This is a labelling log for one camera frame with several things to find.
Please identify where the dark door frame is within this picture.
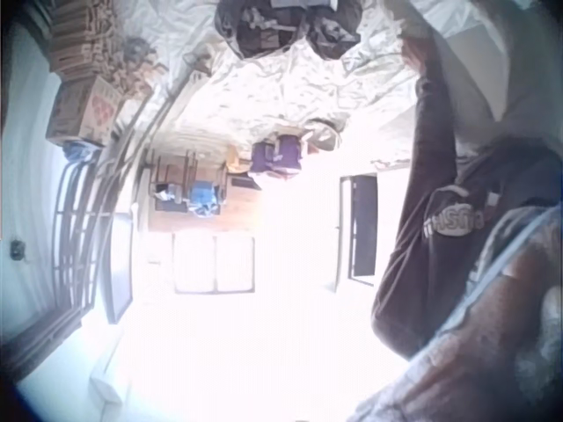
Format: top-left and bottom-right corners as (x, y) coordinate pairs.
(337, 172), (380, 289)

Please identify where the crumpled white floor sheet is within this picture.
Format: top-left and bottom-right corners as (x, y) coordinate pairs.
(109, 0), (419, 171)

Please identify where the white double door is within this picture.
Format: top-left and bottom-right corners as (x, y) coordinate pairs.
(172, 231), (257, 295)

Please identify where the stack of cardboard boxes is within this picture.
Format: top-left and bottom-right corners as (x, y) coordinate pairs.
(46, 0), (128, 83)

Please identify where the cardboard box with red print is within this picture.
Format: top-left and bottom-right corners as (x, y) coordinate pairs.
(46, 76), (123, 147)

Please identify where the person's left hand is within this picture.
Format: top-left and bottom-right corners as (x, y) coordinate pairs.
(400, 34), (431, 76)

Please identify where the dark metal window grille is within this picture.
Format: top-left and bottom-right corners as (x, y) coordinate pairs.
(51, 78), (186, 314)

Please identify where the purple box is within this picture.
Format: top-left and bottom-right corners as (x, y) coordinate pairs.
(249, 131), (305, 181)

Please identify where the white cloth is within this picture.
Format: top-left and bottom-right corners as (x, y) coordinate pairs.
(381, 0), (563, 133)

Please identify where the small black bag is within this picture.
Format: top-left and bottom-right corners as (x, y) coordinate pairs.
(305, 0), (362, 61)

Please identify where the wooden table with clutter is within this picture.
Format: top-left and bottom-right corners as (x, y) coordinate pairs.
(147, 148), (261, 232)

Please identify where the large black bag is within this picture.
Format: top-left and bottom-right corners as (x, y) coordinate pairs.
(214, 0), (311, 61)

